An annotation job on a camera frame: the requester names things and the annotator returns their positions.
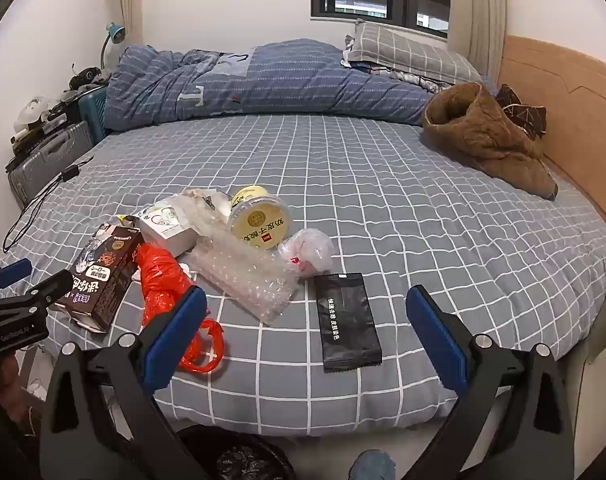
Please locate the white earphone box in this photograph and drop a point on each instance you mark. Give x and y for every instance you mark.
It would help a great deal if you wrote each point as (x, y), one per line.
(165, 230)

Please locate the person's left hand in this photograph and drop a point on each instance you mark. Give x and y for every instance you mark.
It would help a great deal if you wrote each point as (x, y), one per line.
(0, 380)

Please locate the grey checked bed sheet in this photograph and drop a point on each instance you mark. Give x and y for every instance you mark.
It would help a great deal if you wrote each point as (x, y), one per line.
(383, 185)

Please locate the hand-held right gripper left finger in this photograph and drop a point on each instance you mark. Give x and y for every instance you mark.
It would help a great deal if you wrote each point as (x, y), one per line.
(178, 332)

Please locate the wooden bed frame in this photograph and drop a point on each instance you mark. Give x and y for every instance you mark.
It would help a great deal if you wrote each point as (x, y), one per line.
(583, 125)

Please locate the white rounded device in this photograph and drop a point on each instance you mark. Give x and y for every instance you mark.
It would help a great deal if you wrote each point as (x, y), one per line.
(33, 107)

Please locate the red plastic bag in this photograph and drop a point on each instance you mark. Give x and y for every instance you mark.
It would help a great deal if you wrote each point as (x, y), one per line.
(158, 275)

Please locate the beige office chair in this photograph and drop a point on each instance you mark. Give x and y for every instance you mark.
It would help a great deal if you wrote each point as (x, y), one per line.
(603, 345)

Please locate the brown fleece jacket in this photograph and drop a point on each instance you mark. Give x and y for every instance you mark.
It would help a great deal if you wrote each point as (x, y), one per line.
(478, 135)

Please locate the clear plastic bag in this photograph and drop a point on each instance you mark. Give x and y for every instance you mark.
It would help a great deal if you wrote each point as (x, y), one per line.
(205, 210)

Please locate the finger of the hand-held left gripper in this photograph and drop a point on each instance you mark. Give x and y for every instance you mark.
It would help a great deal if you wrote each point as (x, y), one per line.
(13, 269)
(43, 292)

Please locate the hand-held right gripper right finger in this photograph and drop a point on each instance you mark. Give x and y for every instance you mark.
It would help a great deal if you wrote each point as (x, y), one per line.
(438, 340)

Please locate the white plastic bag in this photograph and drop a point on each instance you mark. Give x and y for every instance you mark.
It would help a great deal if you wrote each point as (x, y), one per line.
(308, 252)

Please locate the yellow yogurt cup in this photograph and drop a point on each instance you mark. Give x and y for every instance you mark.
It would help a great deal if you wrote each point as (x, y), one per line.
(258, 220)

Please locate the blue desk lamp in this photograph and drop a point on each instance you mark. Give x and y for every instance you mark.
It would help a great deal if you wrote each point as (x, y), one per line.
(115, 32)

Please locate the grey checked pillow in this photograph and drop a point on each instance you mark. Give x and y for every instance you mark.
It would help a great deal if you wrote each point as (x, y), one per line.
(403, 50)

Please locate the blue slipper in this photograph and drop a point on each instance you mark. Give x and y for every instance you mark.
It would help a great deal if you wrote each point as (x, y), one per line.
(373, 465)

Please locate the grey suitcase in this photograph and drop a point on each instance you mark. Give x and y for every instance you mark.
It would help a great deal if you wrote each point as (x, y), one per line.
(53, 155)

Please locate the blue striped duvet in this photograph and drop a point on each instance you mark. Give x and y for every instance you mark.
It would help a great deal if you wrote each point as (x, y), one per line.
(293, 85)

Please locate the dark brown patterned cloth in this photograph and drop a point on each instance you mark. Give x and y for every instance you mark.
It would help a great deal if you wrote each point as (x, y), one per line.
(525, 110)

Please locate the brown drink carton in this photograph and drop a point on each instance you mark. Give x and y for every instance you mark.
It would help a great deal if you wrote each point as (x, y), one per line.
(103, 280)

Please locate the clear bubble wrap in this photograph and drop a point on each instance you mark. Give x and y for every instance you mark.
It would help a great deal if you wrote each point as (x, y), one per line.
(248, 275)

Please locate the black sachet packet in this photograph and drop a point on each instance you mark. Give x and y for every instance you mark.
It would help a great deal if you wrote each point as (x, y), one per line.
(345, 320)

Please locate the black headset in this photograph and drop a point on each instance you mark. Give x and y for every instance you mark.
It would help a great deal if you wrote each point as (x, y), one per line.
(85, 77)

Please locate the black lined trash bin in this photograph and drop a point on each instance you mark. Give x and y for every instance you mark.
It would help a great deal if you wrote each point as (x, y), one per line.
(243, 460)

